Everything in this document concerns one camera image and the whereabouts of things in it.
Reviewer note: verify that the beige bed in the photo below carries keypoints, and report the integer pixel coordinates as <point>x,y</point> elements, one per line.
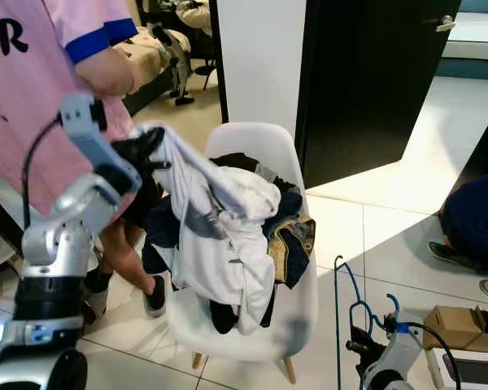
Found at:
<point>142,53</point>

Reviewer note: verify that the black gold patterned garment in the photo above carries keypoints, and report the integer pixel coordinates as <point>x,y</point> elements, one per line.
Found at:
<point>297,244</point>

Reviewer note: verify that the grey humanoid robot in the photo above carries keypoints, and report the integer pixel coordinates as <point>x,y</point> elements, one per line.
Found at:
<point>179,73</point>

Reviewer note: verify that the white sofa teal base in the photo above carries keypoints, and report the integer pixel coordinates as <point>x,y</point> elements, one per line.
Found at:
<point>476,41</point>

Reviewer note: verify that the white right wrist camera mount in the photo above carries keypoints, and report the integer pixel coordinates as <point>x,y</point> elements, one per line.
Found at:
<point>407,349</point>

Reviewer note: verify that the person in pink shirt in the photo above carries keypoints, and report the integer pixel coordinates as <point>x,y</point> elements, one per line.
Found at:
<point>32,97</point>

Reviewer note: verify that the white t-shirt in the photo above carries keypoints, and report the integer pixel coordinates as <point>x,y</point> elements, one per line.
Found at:
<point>220,260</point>

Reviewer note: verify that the black door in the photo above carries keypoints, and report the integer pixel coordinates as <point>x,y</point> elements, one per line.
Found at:
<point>366,81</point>

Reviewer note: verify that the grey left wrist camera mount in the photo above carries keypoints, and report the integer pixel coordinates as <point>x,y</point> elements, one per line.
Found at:
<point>81,118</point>

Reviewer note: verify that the dark wooden table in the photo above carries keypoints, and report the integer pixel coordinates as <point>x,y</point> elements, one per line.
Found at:
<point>2,223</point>

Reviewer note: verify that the open cardboard box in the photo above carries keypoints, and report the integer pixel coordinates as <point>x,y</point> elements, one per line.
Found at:
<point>451,325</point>

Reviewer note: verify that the person in navy trousers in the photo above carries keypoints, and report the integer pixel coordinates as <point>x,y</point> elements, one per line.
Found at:
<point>480,219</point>

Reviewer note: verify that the navy crumpled garment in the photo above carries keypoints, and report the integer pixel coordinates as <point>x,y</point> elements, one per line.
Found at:
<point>161,236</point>

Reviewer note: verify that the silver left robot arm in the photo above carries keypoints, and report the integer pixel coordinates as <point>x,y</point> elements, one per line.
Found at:
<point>57,236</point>

